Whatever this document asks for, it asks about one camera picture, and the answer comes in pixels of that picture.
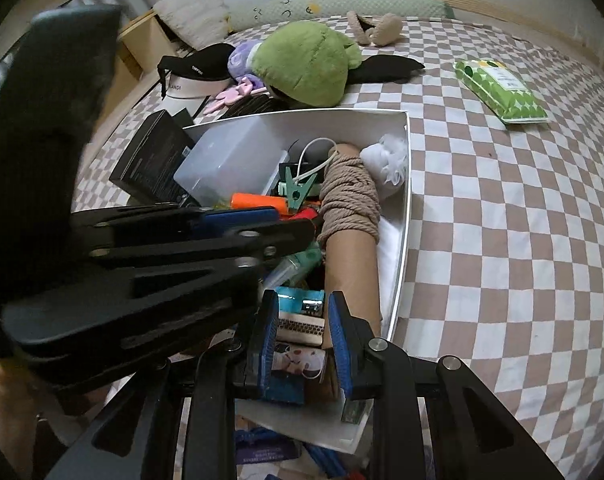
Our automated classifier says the green plush toy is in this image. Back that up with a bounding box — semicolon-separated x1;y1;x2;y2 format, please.
247;22;363;107

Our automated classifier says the checkered bed sheet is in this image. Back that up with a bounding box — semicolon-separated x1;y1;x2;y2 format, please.
339;18;604;479

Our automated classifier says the cardboard tube with rope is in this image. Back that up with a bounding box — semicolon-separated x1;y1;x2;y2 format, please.
318;143;382;336

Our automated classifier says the clear plastic container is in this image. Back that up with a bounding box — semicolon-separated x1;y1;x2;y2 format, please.
174;116;288;207

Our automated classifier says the white shoe box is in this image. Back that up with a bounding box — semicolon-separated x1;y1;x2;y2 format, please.
185;108;411;454

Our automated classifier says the green wet wipes pack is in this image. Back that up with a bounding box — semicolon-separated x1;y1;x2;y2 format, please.
454;60;549;125

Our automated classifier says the green clothespin with white loop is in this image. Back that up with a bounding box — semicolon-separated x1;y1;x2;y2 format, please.
277;136;337;216

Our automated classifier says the orange tube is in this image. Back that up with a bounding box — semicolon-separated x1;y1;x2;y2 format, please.
230;193;290;216

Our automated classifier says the wooden shelf unit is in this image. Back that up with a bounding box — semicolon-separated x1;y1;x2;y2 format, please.
80;11;176;172

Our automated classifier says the black cardboard box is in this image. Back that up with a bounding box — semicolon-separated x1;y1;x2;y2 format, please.
108;110;195;204

